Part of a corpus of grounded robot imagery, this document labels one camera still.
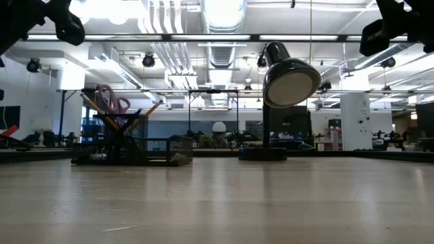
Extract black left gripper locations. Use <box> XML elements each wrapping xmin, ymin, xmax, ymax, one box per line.
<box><xmin>20</xmin><ymin>0</ymin><xmax>85</xmax><ymax>47</ymax></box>

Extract black wall screen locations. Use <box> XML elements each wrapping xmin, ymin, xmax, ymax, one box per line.
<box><xmin>0</xmin><ymin>105</ymin><xmax>21</xmax><ymax>129</ymax></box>

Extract purple handled scissors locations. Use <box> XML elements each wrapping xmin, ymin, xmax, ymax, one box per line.
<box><xmin>98</xmin><ymin>84</ymin><xmax>132</xmax><ymax>126</ymax></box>

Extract black mesh desk organizer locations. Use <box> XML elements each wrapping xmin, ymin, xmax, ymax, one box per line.
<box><xmin>71</xmin><ymin>113</ymin><xmax>194</xmax><ymax>167</ymax></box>

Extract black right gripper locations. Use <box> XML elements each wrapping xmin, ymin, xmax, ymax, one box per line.
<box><xmin>359</xmin><ymin>0</ymin><xmax>418</xmax><ymax>57</ymax></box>

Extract black binder clip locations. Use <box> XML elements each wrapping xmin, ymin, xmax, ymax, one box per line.
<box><xmin>90</xmin><ymin>147</ymin><xmax>108</xmax><ymax>161</ymax></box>

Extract black monitor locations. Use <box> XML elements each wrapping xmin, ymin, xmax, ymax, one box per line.
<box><xmin>269</xmin><ymin>105</ymin><xmax>311</xmax><ymax>134</ymax></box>

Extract white pillar with signs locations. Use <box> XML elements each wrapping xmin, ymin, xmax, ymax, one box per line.
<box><xmin>340</xmin><ymin>93</ymin><xmax>373</xmax><ymax>151</ymax></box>

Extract red object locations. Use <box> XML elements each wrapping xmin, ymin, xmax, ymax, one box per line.
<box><xmin>0</xmin><ymin>125</ymin><xmax>20</xmax><ymax>142</ymax></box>

